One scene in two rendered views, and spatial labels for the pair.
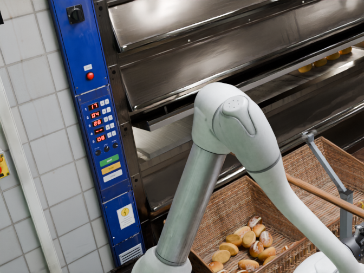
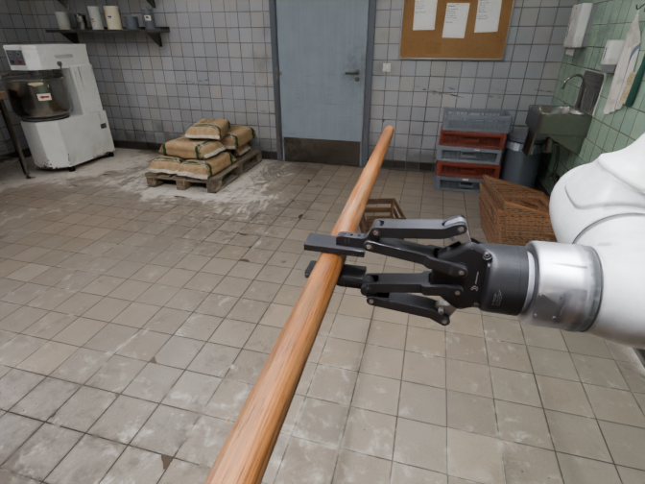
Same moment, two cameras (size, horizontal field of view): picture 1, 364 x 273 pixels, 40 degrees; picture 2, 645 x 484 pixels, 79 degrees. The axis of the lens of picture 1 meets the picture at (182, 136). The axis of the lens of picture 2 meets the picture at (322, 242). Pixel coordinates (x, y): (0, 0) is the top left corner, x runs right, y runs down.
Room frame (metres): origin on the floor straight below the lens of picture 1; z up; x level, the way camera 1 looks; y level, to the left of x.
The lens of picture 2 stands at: (1.59, -0.34, 1.41)
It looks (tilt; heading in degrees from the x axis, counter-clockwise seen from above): 28 degrees down; 227
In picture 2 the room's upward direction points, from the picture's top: straight up
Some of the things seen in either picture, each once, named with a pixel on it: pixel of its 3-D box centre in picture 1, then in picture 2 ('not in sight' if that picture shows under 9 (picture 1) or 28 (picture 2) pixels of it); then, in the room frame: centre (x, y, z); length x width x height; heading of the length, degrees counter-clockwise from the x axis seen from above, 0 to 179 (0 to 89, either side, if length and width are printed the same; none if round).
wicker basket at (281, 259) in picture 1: (240, 238); not in sight; (1.92, -0.20, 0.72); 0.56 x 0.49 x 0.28; 123
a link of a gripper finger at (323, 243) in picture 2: not in sight; (336, 244); (1.31, -0.62, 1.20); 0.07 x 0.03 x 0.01; 123
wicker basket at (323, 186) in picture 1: (322, 189); not in sight; (2.22, -0.71, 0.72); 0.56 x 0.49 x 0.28; 122
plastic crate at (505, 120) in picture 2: not in sight; (475, 119); (-2.18, -2.18, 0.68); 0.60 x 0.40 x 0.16; 122
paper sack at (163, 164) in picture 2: not in sight; (178, 159); (-0.11, -4.42, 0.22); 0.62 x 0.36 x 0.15; 37
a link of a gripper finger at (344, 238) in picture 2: not in sight; (359, 232); (1.29, -0.60, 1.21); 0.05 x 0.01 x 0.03; 123
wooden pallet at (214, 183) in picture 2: not in sight; (209, 166); (-0.46, -4.42, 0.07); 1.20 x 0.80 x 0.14; 32
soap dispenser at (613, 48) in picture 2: not in sight; (611, 57); (-1.79, -1.12, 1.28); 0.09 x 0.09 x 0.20; 32
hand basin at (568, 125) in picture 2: not in sight; (552, 131); (-2.03, -1.43, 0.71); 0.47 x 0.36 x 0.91; 32
